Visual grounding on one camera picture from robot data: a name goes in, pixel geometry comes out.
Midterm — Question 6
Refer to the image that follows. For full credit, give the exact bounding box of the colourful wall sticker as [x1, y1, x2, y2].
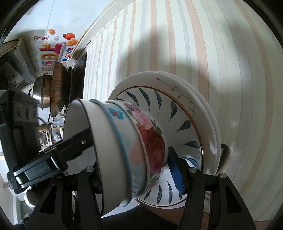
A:
[34, 28, 80, 74]

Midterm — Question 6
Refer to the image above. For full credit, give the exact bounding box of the stainless steel pot with lid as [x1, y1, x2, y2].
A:
[28, 74, 52, 109]

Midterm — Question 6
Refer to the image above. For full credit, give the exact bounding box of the white plate blue swirl rim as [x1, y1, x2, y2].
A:
[153, 71, 221, 175]

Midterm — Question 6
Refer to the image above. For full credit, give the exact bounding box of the white plate blue leaf pattern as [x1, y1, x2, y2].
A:
[114, 87, 203, 208]

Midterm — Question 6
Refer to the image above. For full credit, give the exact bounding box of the white bowl dark rim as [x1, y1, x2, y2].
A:
[63, 99, 114, 215]

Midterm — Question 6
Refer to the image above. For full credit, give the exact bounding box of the black induction cooktop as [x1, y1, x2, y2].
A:
[65, 53, 87, 108]

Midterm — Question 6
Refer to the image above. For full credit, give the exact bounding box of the floral bowl blue rim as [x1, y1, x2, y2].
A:
[105, 101, 168, 198]

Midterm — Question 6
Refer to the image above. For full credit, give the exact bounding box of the striped cat table mat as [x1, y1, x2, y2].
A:
[83, 1, 282, 221]

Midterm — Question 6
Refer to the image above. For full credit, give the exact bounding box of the white plate pink flower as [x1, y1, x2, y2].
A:
[108, 71, 218, 209]

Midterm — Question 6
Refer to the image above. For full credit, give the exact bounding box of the plain white bowl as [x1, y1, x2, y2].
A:
[89, 99, 132, 212]

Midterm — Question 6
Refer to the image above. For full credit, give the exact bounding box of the black wok with food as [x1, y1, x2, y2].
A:
[50, 61, 68, 117]

